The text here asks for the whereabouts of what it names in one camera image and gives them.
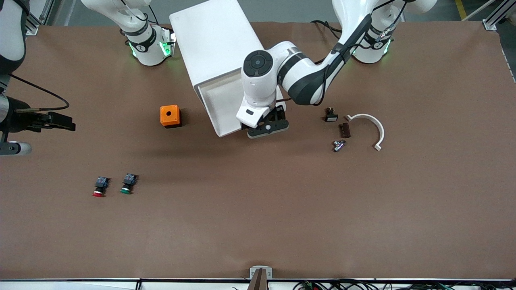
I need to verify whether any red push button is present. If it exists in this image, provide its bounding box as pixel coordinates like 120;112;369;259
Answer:
92;176;110;198

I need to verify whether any green push button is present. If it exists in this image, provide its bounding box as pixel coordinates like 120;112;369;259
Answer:
120;173;138;195

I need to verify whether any orange box with hole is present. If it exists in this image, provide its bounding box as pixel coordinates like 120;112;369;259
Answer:
160;105;182;128

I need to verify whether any black left arm base cable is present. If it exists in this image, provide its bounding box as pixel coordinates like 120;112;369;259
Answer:
310;19;343;41

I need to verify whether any white curved plastic bracket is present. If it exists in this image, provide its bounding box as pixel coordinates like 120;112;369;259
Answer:
345;114;385;151

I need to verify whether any grey mount bracket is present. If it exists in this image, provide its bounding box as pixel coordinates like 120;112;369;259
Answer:
247;266;273;290

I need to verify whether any black cable bundle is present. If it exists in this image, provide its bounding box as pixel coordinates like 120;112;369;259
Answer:
293;280;516;290

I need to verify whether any aluminium frame profile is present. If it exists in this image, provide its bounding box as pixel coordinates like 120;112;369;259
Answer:
483;0;516;31

